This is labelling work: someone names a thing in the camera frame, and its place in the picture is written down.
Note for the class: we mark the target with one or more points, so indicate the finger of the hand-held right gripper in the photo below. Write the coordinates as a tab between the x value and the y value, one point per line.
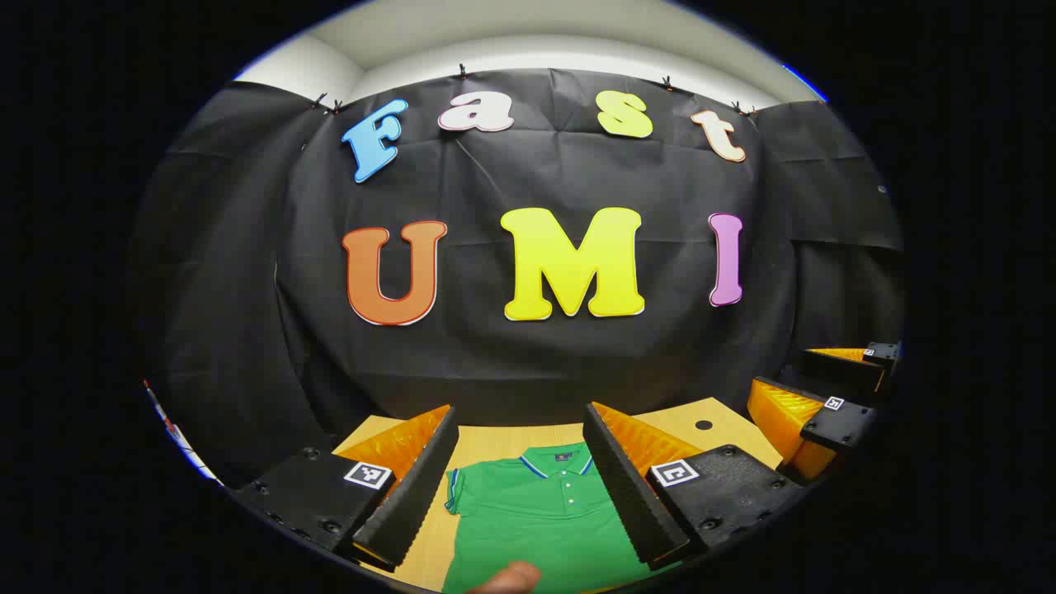
850	371
833	425

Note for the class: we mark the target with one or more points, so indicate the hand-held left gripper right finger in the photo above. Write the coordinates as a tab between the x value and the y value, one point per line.
631	495

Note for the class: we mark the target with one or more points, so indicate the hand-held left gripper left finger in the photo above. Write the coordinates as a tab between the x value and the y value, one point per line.
412	503

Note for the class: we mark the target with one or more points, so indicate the green T-shirt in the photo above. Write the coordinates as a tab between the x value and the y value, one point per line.
536	520

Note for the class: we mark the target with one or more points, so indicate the black backdrop cloth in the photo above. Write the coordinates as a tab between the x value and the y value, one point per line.
495	363

